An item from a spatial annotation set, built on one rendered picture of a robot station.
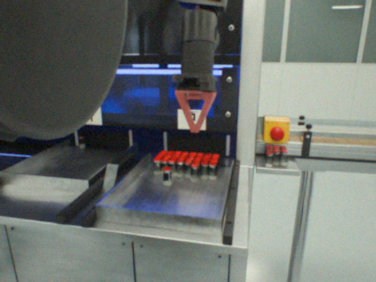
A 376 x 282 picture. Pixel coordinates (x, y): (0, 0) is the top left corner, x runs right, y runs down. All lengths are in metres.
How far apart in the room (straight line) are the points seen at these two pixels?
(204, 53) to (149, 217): 0.33
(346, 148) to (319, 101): 4.61
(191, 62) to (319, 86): 5.16
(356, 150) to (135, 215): 0.73
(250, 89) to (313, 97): 4.78
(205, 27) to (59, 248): 1.06
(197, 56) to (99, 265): 0.97
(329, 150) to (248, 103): 0.33
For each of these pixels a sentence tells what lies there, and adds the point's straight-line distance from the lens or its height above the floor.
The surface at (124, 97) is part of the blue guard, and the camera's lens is 0.95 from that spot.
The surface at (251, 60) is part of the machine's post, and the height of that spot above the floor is 1.20.
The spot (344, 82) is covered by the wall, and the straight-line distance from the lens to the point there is 5.71.
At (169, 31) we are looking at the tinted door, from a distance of 0.90.
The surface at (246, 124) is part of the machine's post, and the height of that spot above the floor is 1.01.
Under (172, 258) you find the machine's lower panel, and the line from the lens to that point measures 1.14.
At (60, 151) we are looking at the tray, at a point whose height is 0.89.
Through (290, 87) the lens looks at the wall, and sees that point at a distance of 5.54.
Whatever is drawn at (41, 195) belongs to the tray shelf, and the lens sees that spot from 0.82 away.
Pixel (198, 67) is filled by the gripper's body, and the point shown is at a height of 1.19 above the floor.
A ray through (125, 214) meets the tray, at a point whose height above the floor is 0.90.
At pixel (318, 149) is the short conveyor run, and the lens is 1.04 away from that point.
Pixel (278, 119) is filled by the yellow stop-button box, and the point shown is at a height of 1.03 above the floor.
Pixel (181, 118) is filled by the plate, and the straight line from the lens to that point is 0.90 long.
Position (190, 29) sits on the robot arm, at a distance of 0.52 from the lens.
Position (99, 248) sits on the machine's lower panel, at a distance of 1.23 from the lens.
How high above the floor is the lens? 1.21
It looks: 17 degrees down
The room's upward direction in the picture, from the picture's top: straight up
